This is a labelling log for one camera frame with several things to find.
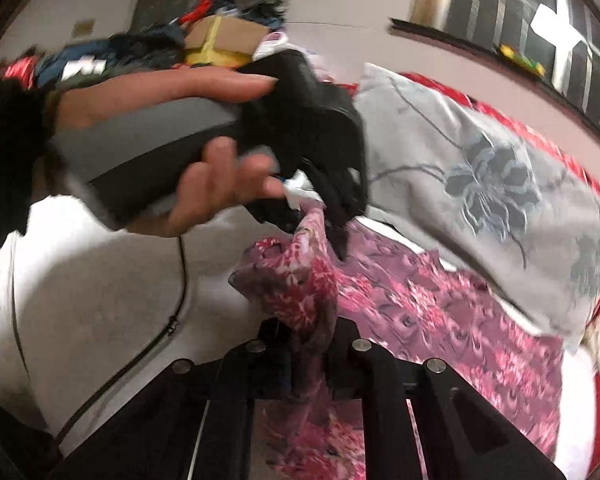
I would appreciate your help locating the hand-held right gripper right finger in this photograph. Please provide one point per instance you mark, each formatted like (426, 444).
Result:
(342, 355)

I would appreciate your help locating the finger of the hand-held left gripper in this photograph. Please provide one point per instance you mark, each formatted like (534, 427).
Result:
(340, 210)

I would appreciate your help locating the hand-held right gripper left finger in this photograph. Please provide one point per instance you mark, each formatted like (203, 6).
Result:
(275, 355)

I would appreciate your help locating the purple floral shirt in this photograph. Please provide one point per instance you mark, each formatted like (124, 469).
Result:
(430, 320)

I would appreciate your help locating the person's left forearm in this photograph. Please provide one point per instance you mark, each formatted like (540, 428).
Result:
(5, 160)

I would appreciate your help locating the person's left hand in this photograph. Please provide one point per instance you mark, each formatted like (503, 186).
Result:
(180, 85)

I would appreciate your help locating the dark jacket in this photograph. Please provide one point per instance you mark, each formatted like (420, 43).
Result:
(145, 42)

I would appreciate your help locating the grey flower print pillow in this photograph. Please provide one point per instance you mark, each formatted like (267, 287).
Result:
(455, 135)

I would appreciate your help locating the cardboard box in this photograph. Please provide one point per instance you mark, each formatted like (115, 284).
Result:
(240, 35)

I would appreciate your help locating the white package with pink label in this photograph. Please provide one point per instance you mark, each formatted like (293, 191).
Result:
(272, 40)

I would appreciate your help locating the white quilted bed cover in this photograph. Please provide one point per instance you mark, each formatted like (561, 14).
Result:
(105, 310)

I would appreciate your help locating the yellow green toy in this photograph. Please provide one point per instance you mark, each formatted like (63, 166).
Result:
(522, 60)

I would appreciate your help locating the white paper sheet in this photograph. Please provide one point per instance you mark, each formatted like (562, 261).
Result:
(555, 27)

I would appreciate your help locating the person's black clothing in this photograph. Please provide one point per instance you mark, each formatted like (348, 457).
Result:
(5, 440)

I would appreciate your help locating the wall switch plate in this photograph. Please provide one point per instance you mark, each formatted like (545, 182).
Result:
(83, 28)

